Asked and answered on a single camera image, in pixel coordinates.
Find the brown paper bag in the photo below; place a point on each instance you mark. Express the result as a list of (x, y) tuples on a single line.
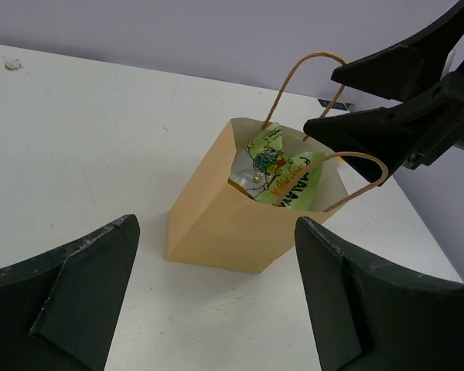
[(213, 224)]

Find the green mint sachet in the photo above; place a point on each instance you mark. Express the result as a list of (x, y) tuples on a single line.
[(263, 170)]

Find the right blue corner label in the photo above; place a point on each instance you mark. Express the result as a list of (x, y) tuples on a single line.
[(340, 106)]

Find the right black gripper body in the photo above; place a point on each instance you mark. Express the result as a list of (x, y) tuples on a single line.
[(445, 123)]

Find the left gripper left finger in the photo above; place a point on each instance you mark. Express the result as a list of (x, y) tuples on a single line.
[(59, 310)]

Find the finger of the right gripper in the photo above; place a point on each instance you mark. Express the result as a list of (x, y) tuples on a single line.
[(410, 67), (403, 135)]

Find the small white scrap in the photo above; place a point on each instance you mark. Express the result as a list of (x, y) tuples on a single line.
[(13, 65)]

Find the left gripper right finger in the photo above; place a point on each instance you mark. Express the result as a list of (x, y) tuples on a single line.
[(368, 313)]

